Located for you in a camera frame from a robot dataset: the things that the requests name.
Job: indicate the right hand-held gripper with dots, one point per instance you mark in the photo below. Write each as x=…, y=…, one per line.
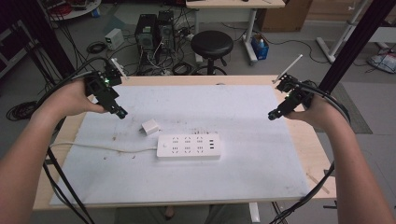
x=292, y=99

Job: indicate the round table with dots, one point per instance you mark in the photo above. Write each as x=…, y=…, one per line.
x=74, y=9

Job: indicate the white table mat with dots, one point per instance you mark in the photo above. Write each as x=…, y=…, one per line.
x=218, y=180

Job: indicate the white power supply box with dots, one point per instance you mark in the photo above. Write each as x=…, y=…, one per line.
x=114, y=38

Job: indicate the black computer tower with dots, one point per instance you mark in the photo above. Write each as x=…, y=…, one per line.
x=166, y=31
x=145, y=37

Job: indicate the white table leg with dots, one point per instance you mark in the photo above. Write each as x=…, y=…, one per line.
x=254, y=213

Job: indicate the white power strip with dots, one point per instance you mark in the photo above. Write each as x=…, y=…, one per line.
x=188, y=146

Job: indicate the person's right hand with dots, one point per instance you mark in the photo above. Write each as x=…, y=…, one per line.
x=316, y=113

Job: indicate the white desk frame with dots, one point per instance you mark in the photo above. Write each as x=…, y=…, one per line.
x=342, y=34

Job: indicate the wooden table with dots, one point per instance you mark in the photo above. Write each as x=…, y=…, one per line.
x=317, y=161

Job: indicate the black round stool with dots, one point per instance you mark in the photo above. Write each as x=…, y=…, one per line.
x=212, y=44

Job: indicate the cardboard box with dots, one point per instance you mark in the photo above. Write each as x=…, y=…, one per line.
x=285, y=17

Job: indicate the black frame post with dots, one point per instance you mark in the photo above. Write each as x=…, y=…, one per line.
x=355, y=46
x=46, y=37

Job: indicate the white-legged wooden desk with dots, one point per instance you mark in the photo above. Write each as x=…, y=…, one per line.
x=236, y=3

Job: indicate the white charger adapter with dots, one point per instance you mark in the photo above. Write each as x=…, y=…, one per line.
x=150, y=127

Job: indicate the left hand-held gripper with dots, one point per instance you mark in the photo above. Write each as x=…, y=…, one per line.
x=104, y=91

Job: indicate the plastic bag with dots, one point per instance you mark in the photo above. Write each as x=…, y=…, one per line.
x=383, y=62

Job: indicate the person's left hand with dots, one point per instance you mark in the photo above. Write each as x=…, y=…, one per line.
x=73, y=98

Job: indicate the black diagonal strut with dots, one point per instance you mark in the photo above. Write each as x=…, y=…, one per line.
x=67, y=186

